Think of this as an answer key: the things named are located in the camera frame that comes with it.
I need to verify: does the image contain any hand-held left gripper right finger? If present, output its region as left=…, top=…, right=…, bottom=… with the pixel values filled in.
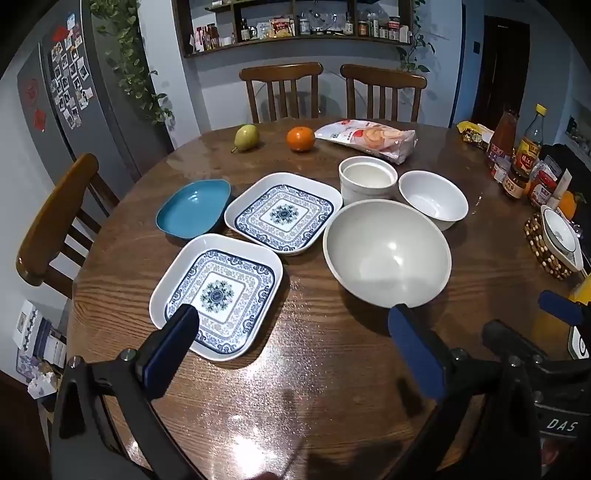
left=388, top=304, right=542, bottom=480

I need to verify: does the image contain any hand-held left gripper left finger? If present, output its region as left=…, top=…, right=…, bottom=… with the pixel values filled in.
left=48, top=304, right=206, bottom=480

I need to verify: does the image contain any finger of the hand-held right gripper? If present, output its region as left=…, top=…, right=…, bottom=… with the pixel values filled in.
left=482, top=319, right=548, bottom=365
left=538, top=290, right=585, bottom=326

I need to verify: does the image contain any blue patterned square plate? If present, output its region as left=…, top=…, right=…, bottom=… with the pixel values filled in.
left=224, top=172, right=344, bottom=257
left=148, top=233, right=284, bottom=362

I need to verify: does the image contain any large white bowl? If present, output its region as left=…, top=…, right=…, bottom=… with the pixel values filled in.
left=322, top=199, right=452, bottom=311

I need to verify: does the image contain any blue dish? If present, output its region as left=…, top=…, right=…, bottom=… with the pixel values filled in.
left=156, top=179, right=233, bottom=240

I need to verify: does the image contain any small white bowl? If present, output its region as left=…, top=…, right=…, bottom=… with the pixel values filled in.
left=398, top=170, right=469, bottom=232

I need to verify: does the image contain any white straight-sided ramekin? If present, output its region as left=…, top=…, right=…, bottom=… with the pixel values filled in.
left=338, top=156, right=399, bottom=207

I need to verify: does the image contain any yellow cardboard box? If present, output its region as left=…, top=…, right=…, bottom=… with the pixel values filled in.
left=531, top=274, right=591, bottom=352

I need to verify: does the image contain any white rounded device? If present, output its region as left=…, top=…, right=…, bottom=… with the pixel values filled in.
left=568, top=325, right=590, bottom=361

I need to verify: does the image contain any white square dish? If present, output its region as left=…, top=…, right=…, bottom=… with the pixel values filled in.
left=540, top=204, right=585, bottom=273

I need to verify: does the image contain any wooden bead trivet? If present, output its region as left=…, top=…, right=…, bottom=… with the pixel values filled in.
left=524, top=213, right=573, bottom=281

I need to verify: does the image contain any white round printed plate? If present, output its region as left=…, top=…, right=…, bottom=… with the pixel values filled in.
left=542, top=208, right=580, bottom=254

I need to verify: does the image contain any orange fruit with leaves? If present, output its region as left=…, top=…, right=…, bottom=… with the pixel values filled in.
left=560, top=191, right=579, bottom=221

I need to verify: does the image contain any red-labelled jar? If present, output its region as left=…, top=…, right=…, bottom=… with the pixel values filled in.
left=527, top=170, right=558, bottom=208

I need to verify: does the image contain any white tube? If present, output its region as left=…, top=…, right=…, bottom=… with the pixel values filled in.
left=549, top=168, right=573, bottom=210

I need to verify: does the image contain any brown-lidded sauce jar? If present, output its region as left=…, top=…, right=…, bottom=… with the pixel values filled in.
left=503, top=166, right=529, bottom=200

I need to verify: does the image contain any black bag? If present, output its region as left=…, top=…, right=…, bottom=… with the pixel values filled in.
left=538, top=143, right=591, bottom=195

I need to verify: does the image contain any yellow-capped oil bottle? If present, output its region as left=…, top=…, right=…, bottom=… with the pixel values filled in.
left=515, top=104, right=548, bottom=178

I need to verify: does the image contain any wooden chair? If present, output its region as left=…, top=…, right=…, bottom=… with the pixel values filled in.
left=16, top=153, right=121, bottom=301
left=340, top=64, right=428, bottom=123
left=239, top=62, right=324, bottom=124

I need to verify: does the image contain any red sauce bottle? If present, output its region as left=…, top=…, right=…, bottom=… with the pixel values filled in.
left=486, top=108, right=520, bottom=184

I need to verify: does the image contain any yellow snack packet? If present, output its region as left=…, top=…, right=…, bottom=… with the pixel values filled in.
left=457, top=121, right=496, bottom=148

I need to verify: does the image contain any white snack bag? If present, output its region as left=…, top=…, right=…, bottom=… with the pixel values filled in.
left=314, top=120, right=417, bottom=165

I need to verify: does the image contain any green pear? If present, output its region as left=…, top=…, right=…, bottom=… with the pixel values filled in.
left=231, top=124, right=260, bottom=153

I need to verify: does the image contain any grey refrigerator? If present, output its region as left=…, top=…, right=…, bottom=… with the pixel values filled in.
left=17, top=0, right=174, bottom=185

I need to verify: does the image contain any orange tangerine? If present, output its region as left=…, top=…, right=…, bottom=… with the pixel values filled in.
left=286, top=126, right=317, bottom=153

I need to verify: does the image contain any dark door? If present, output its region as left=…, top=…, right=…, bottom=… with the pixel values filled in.
left=471, top=15, right=532, bottom=130

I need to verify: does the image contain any long trailing vine plant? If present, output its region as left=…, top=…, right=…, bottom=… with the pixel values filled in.
left=90, top=0, right=174, bottom=127

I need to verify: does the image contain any group of fridge photo magnets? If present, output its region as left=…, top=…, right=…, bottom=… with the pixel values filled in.
left=48, top=14, right=95, bottom=130

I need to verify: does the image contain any small trailing vine plant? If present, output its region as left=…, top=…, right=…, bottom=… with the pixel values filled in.
left=397, top=0, right=435, bottom=75

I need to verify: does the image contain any row of shelf jars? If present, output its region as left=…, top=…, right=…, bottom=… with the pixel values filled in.
left=194, top=7, right=411, bottom=51

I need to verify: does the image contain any wooden wall shelf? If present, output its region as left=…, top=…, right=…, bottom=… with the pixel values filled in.
left=172, top=0, right=415, bottom=58

